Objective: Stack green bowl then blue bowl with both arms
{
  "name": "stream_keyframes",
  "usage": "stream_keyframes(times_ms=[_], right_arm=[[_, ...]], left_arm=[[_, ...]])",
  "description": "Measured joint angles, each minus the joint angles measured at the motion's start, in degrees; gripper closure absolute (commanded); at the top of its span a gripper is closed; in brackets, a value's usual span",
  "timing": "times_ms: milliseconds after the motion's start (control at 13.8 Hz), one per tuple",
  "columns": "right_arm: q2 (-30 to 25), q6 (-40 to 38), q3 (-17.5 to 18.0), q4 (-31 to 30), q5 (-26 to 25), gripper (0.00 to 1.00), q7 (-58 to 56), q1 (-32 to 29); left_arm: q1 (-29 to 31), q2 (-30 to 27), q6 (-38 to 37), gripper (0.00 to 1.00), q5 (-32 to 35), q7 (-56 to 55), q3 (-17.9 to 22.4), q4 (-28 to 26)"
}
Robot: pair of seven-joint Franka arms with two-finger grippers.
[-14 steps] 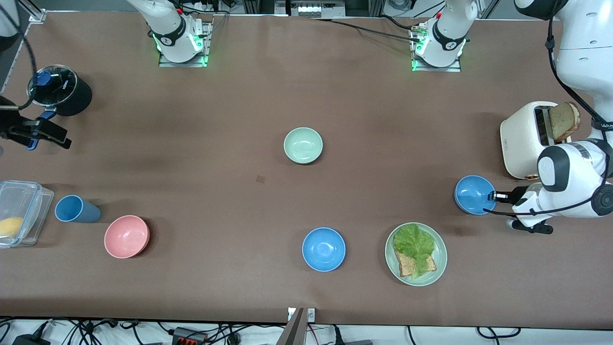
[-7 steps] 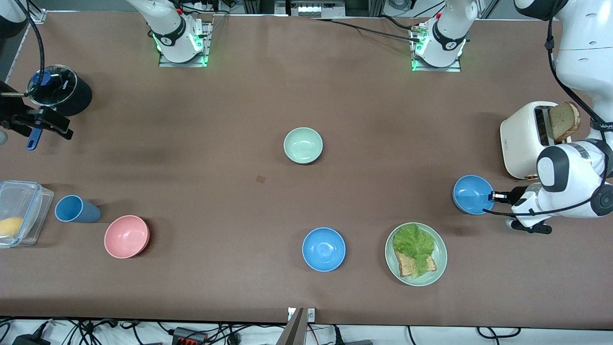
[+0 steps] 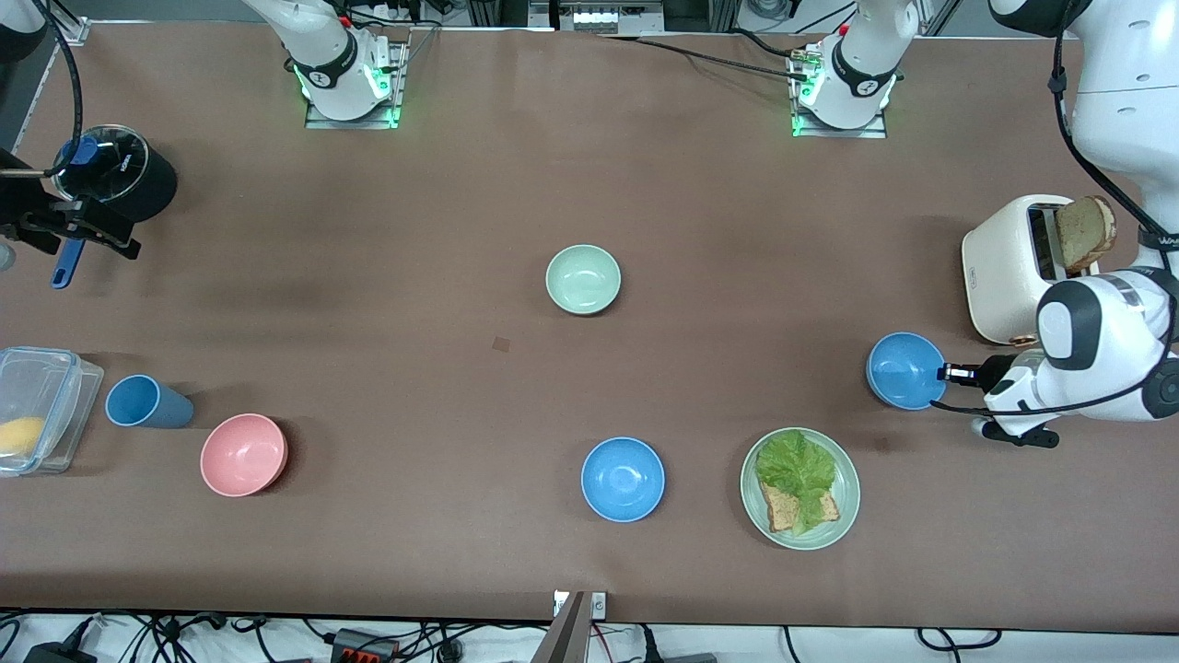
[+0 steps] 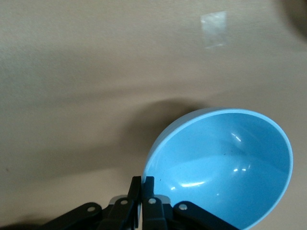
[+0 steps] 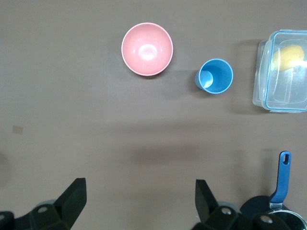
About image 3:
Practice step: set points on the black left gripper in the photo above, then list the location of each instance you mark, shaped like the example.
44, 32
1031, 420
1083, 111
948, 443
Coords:
992, 372

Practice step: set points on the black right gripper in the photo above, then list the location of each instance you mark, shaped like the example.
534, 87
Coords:
20, 204

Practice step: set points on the blue bowl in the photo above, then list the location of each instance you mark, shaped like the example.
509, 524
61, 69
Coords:
904, 371
623, 479

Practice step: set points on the green bowl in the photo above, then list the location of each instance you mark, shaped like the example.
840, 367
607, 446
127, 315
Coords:
583, 279

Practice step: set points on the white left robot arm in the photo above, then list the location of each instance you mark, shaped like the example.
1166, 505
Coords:
1124, 92

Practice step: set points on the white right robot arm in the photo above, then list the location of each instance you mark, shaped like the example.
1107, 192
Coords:
332, 55

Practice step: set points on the pink bowl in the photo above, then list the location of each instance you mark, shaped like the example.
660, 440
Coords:
243, 455

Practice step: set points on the glass lid with blue knob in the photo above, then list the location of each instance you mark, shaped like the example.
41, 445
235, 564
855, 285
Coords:
115, 166

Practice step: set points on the white toaster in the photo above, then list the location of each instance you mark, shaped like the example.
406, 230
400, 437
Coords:
999, 276

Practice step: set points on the clear plastic container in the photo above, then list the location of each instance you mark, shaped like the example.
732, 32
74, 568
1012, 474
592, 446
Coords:
46, 387

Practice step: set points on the blue cup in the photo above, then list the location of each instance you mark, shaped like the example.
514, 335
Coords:
152, 405

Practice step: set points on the green plate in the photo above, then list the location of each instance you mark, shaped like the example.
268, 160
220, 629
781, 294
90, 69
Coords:
843, 516

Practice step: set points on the green lettuce leaf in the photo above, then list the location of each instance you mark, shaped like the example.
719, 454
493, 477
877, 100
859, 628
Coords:
794, 465

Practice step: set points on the toasted bread slice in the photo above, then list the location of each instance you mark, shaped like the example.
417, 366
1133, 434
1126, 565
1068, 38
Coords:
1085, 230

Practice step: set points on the yellow lemon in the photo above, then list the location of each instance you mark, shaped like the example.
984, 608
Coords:
20, 436

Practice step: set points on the brown bread slice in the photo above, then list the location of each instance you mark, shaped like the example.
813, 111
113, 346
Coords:
778, 511

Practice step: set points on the black power adapter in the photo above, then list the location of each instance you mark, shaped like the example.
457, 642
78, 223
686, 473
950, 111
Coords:
60, 656

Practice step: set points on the grey metal pole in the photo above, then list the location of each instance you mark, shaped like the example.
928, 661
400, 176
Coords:
564, 635

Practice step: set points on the black and red power strip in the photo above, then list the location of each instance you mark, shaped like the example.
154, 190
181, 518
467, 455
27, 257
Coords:
364, 649

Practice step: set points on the grey electronics box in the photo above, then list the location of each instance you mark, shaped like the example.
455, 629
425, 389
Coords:
599, 17

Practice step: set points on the metal corner bracket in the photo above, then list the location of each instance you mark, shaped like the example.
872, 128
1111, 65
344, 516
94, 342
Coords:
74, 30

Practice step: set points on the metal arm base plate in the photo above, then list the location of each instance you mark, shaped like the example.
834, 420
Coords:
355, 123
838, 133

